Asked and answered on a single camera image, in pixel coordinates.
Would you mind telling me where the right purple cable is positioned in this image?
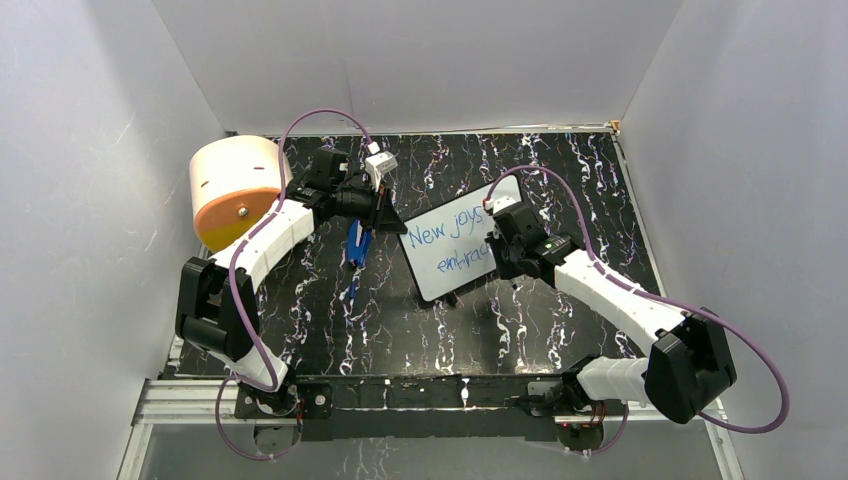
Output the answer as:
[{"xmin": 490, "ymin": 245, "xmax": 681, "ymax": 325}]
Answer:
[{"xmin": 483, "ymin": 165, "xmax": 791, "ymax": 456}]

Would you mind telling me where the small black-framed whiteboard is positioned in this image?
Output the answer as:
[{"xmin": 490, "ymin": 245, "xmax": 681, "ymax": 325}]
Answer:
[{"xmin": 399, "ymin": 185, "xmax": 495, "ymax": 302}]

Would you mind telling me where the blue stapler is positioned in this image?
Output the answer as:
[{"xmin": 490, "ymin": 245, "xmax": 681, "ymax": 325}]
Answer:
[{"xmin": 345, "ymin": 219, "xmax": 373, "ymax": 269}]

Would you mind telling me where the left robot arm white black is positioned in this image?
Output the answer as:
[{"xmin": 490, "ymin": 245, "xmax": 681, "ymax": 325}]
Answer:
[{"xmin": 175, "ymin": 136, "xmax": 407, "ymax": 416}]

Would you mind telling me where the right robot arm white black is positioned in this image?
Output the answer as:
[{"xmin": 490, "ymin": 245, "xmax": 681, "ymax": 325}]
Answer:
[{"xmin": 483, "ymin": 196, "xmax": 737, "ymax": 424}]

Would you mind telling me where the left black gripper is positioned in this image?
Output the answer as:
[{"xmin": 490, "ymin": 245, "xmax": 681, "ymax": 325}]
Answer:
[{"xmin": 333, "ymin": 180, "xmax": 408, "ymax": 237}]

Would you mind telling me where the cream orange cylindrical drum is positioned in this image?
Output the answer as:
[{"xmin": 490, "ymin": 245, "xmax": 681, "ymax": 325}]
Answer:
[{"xmin": 188, "ymin": 135, "xmax": 292, "ymax": 252}]

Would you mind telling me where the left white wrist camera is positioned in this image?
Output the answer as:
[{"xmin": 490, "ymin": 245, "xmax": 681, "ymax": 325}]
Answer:
[{"xmin": 365, "ymin": 141, "xmax": 398, "ymax": 192}]

